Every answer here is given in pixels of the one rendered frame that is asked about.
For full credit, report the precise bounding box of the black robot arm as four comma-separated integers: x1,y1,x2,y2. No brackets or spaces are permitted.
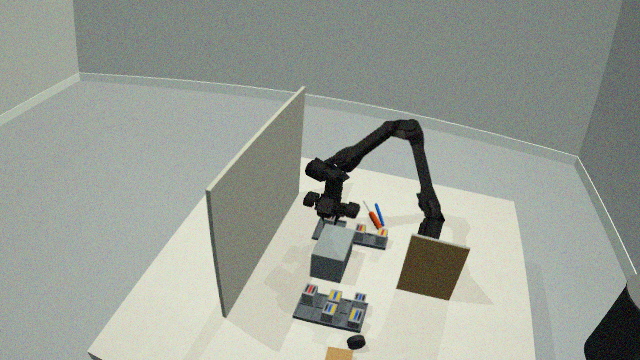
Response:
305,119,445,240

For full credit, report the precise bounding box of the orange-handled screwdriver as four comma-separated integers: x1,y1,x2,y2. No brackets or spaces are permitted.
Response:
364,200,381,230

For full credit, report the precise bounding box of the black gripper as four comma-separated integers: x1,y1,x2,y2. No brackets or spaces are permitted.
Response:
303,187,361,226

